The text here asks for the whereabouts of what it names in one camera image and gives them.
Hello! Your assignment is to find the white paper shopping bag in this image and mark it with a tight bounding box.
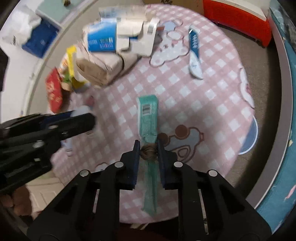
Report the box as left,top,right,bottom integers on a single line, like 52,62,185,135
1,5,42,47

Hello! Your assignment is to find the teal toothpaste box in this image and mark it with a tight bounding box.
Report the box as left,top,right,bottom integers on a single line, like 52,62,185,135
137,95,159,216

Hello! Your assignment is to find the pink checkered tablecloth table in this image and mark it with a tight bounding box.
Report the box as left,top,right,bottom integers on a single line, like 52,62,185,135
52,4,254,183

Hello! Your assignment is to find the red snack packet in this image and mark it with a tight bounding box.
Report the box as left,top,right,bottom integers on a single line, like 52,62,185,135
46,68,63,113

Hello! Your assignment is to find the yellow snack bag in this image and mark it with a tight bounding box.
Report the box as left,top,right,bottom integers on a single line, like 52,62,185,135
58,45,89,93

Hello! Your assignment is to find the blue plastic trash bucket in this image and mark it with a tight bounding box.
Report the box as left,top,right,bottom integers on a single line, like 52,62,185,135
239,116,258,155

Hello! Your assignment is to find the red covered low bench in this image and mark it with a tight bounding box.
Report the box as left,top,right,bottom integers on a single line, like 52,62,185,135
203,1,272,47

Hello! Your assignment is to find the blue paper bag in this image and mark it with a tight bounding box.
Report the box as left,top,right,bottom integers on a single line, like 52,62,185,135
22,19,59,58

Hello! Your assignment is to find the white curved base cabinet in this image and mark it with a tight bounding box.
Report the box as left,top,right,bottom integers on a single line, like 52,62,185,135
1,1,96,122

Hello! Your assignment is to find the left hand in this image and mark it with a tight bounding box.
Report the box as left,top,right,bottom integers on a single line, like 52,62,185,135
1,185,32,216

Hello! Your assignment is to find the newspaper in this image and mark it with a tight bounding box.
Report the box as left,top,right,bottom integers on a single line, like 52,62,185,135
75,44,138,88

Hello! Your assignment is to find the blue white toothpaste tube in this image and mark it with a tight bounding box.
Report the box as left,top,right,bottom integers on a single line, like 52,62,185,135
189,25,203,80

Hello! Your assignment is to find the blue white carton box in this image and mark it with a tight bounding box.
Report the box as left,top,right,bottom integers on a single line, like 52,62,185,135
86,18,133,52

